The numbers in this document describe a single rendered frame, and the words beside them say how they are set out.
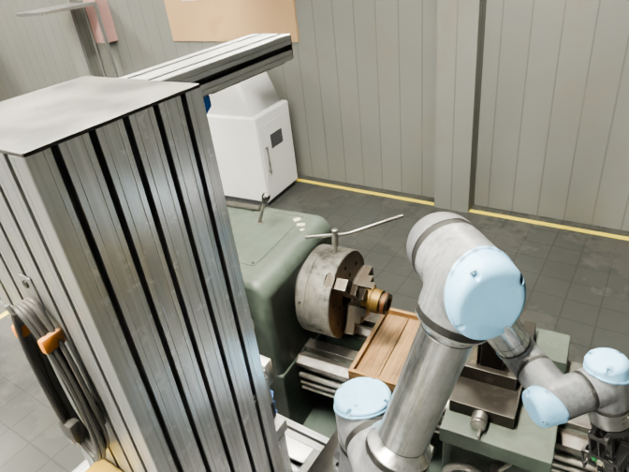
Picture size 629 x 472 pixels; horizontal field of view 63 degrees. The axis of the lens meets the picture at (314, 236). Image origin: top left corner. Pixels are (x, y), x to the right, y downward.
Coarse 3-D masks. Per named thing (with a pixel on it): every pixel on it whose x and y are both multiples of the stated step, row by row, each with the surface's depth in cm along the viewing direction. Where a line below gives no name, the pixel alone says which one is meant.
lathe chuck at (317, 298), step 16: (320, 256) 173; (336, 256) 172; (352, 256) 177; (320, 272) 169; (336, 272) 167; (352, 272) 179; (320, 288) 167; (304, 304) 170; (320, 304) 167; (336, 304) 171; (320, 320) 169; (336, 320) 173; (336, 336) 176
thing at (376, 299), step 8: (376, 288) 174; (368, 296) 173; (376, 296) 171; (384, 296) 171; (360, 304) 175; (368, 304) 171; (376, 304) 170; (384, 304) 170; (368, 312) 174; (376, 312) 172; (384, 312) 171
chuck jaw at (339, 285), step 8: (328, 280) 167; (336, 280) 168; (344, 280) 166; (336, 288) 166; (344, 288) 165; (352, 288) 169; (360, 288) 171; (344, 296) 174; (352, 296) 170; (360, 296) 170
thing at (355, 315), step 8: (344, 304) 178; (352, 304) 178; (344, 312) 179; (352, 312) 177; (360, 312) 176; (344, 320) 179; (352, 320) 178; (360, 320) 177; (344, 328) 180; (352, 328) 178
